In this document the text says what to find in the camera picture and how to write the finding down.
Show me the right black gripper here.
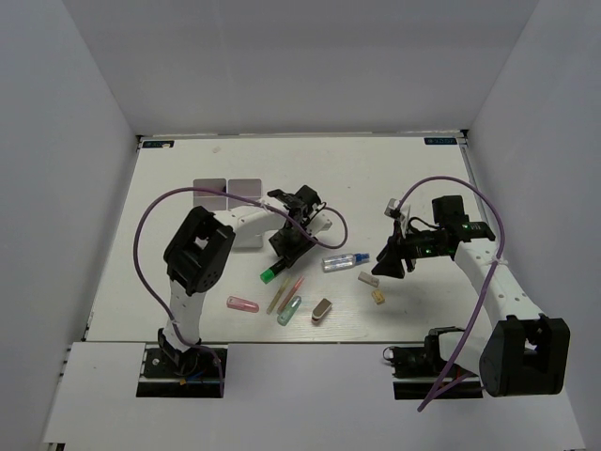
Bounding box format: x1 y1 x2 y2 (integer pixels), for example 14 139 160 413
372 219 448 279

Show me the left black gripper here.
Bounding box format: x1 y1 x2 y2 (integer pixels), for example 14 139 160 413
269 222 318 267

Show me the green black highlighter marker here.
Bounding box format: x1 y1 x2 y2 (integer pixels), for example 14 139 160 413
259 259 286 284

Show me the clear blue spray bottle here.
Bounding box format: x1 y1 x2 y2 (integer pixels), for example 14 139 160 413
321 253 370 273

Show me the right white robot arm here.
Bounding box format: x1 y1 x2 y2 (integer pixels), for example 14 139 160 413
372 195 570 397

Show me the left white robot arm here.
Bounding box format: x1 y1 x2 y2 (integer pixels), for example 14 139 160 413
159 185 331 375

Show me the orange highlighter pen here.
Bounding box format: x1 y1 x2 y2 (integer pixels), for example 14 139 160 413
277 276 305 314

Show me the yellow highlighter pen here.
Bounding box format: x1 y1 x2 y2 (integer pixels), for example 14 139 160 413
266 276 291 315

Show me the white dirty eraser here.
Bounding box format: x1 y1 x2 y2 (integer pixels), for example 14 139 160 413
358 272 379 288

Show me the small yellow eraser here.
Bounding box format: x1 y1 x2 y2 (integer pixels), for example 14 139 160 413
371 289 385 305

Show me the green correction tape dispenser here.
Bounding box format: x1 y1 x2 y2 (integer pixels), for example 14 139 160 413
277 296 301 326

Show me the brown white stamp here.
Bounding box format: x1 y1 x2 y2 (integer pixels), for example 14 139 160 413
311 298 332 324

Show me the right white compartment organizer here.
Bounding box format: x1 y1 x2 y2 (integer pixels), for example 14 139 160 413
225 177 265 250

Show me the white compartment organizer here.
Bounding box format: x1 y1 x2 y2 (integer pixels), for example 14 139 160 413
225 177 265 250
193 179 227 212

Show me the pink correction tape dispenser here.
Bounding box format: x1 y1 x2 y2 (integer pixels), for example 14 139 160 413
226 296 259 313

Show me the left white compartment organizer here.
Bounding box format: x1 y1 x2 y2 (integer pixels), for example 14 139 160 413
193 179 227 212

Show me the right blue table label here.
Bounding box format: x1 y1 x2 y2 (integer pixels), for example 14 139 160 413
424 136 457 146

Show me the blue table label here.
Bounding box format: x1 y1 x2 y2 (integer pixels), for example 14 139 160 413
142 140 175 148
424 136 457 146

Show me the left blue table label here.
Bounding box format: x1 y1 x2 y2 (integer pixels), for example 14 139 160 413
142 140 175 148

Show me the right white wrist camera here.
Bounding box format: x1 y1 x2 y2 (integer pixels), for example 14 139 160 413
384 198 410 237

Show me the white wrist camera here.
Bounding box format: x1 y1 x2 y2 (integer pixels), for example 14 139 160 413
307 212 332 236
384 198 410 237

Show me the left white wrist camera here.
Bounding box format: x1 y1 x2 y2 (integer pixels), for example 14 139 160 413
307 212 332 236

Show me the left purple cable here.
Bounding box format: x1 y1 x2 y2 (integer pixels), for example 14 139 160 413
133 186 349 396

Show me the purple cable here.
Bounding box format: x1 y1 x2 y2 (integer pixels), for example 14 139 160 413
416 174 507 413
133 186 349 396

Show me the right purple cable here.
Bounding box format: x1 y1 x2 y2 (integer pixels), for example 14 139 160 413
416 174 507 413

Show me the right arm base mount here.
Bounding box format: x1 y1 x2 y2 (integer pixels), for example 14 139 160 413
382 346 483 400

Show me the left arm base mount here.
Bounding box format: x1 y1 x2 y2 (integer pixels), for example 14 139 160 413
136 347 223 398

